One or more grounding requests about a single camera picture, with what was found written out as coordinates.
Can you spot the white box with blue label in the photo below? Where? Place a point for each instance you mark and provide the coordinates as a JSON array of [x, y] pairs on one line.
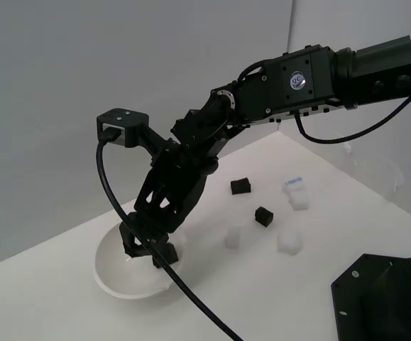
[[294, 184]]

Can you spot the white foam box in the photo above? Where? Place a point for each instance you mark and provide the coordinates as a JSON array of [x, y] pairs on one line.
[[300, 202], [290, 243], [233, 238]]

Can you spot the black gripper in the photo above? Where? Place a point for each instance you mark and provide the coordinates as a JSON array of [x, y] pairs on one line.
[[176, 184]]

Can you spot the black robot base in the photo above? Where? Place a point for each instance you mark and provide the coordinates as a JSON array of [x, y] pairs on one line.
[[386, 302]]

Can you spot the white bowl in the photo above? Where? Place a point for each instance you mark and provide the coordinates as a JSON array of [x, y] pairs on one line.
[[120, 277]]

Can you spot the clear plastic container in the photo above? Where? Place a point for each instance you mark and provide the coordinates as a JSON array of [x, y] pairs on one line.
[[386, 170]]

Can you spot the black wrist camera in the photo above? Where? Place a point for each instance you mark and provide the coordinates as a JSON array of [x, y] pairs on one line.
[[127, 122]]

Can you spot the black foam box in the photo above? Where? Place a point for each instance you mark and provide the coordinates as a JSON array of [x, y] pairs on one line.
[[264, 216], [241, 185], [173, 255]]

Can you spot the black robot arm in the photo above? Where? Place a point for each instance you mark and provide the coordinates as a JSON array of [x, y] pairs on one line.
[[297, 85]]

